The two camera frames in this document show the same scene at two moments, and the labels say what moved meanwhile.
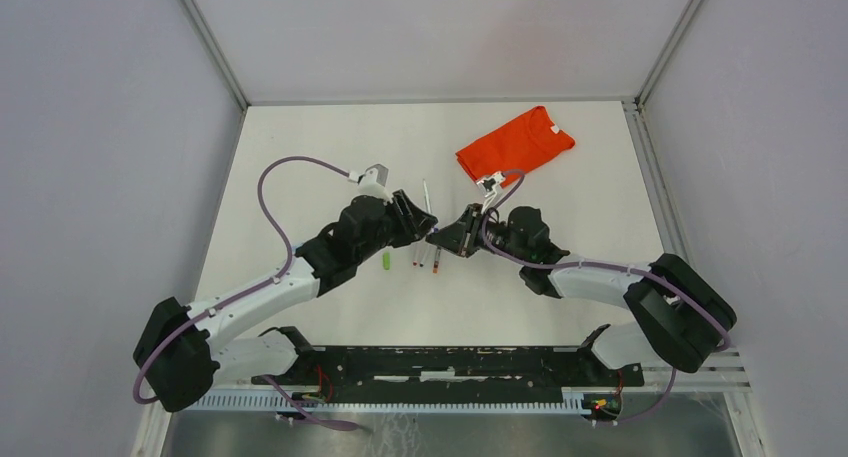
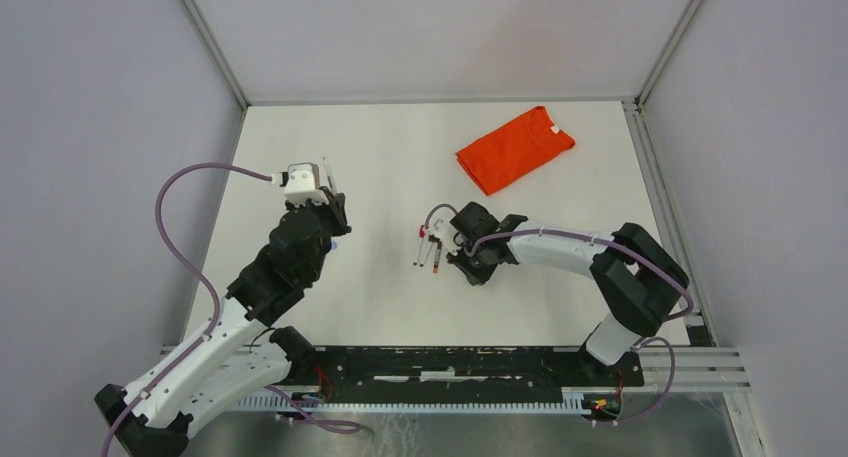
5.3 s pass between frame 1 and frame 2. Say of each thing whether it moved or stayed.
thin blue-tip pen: stayed
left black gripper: moved
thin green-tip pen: moved
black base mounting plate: stayed
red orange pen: stayed
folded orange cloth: stayed
